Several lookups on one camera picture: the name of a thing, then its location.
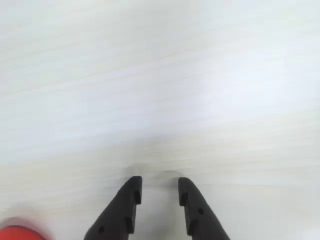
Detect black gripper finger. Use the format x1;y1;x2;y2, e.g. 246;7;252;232
178;177;231;240
83;176;144;240

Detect red rubber duck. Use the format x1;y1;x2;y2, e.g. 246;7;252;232
0;217;53;240

